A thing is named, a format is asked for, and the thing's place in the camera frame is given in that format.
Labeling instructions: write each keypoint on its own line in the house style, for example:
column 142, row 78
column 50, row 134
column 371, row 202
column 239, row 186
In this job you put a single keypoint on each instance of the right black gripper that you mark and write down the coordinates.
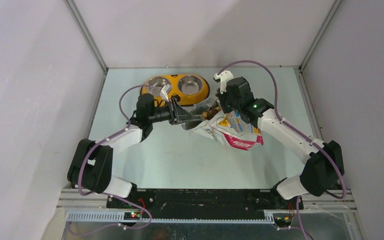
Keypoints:
column 221, row 97

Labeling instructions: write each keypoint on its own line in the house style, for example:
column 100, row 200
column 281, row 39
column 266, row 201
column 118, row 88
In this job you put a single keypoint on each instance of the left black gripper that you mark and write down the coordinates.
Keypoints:
column 177, row 114

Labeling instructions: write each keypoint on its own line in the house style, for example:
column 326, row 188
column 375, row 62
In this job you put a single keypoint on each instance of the yellow double pet bowl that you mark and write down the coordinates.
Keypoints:
column 191, row 88

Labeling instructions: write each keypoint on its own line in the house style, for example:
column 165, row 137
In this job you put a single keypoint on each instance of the pet food bag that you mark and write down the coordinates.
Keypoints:
column 227, row 129

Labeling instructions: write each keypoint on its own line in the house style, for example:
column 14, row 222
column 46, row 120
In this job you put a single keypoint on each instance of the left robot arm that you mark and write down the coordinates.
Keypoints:
column 91, row 166

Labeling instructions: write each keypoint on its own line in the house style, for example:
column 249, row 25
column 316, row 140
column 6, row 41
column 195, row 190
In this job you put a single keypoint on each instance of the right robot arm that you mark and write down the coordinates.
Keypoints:
column 323, row 162

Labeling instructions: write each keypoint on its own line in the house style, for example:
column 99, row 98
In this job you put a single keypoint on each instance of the brown pet food kibble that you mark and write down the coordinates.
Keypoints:
column 210, row 113

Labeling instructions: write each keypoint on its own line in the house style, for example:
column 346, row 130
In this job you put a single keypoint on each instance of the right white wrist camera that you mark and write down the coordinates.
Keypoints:
column 223, row 78

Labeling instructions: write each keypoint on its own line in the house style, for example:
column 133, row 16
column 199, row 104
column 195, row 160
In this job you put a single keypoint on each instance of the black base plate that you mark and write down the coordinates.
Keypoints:
column 206, row 204

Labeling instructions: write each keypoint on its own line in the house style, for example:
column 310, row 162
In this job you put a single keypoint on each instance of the aluminium frame rail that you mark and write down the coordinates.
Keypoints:
column 92, row 208

